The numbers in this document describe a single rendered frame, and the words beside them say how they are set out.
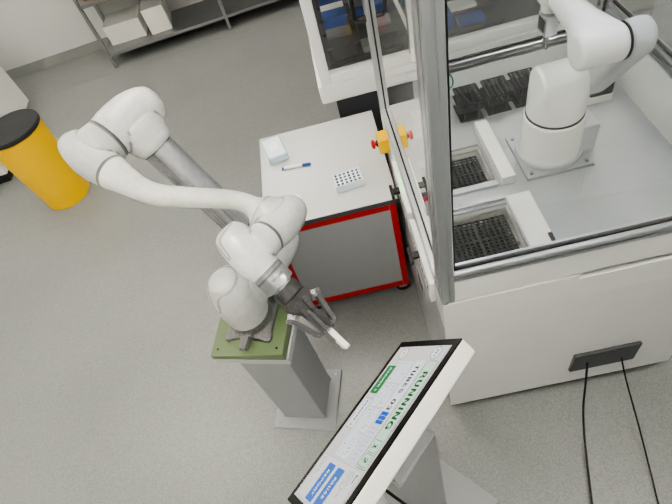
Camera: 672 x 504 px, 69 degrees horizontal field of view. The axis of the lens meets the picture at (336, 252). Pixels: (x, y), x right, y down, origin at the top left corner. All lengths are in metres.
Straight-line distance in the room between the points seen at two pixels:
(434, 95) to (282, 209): 0.56
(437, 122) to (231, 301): 0.90
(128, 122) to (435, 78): 0.91
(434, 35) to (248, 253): 0.67
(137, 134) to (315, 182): 0.93
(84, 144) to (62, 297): 2.19
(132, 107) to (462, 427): 1.82
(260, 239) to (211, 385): 1.57
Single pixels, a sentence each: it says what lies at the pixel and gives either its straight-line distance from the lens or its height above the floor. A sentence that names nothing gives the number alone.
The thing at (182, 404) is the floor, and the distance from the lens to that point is 2.77.
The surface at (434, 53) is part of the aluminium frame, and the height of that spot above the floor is 1.78.
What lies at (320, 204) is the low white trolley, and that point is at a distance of 2.13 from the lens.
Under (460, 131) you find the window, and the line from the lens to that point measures 1.07.
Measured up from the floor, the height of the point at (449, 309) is 0.91.
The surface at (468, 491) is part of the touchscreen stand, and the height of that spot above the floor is 0.03.
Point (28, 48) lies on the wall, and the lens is 6.32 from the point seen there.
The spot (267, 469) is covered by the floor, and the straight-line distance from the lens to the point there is 2.48.
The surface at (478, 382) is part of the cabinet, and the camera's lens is 2.17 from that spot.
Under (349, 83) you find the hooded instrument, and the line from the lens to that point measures 2.53.
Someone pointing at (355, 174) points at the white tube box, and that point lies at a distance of 2.16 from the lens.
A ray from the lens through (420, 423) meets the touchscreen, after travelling 1.15.
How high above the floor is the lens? 2.27
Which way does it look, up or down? 51 degrees down
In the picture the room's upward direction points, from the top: 19 degrees counter-clockwise
